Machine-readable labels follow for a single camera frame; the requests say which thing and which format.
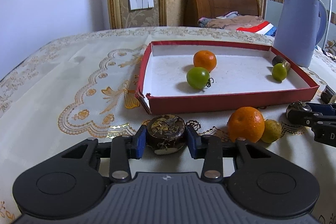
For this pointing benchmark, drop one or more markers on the folded clothes on bed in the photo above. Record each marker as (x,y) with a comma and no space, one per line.
(236,22)

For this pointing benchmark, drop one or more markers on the white light switch panel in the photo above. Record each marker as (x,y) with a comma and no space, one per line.
(141,1)

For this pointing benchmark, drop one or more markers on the dark sugarcane piece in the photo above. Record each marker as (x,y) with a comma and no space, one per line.
(327,94)
(278,59)

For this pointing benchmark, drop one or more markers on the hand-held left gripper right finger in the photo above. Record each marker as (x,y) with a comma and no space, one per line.
(191,142)

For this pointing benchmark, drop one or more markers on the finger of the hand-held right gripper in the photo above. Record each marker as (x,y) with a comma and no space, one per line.
(323,109)
(302,119)

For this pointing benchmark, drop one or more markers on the green tomato with stem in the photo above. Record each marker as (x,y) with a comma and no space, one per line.
(197,78)

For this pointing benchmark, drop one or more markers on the embroidered cream tablecloth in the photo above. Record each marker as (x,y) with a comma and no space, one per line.
(52,98)

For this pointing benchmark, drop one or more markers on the red cardboard box tray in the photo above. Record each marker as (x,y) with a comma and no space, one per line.
(236,82)

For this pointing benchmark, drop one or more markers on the blue electric kettle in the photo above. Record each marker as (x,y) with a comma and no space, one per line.
(294,29)

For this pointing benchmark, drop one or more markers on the yellow green lime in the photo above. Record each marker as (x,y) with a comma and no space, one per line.
(273,130)

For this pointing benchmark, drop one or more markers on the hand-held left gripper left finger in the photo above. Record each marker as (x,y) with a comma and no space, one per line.
(141,142)

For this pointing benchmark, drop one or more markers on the orange tangerine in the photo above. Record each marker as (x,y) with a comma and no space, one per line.
(244,124)
(204,60)

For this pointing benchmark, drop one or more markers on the small dark water chestnut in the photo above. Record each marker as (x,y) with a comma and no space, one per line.
(296,106)

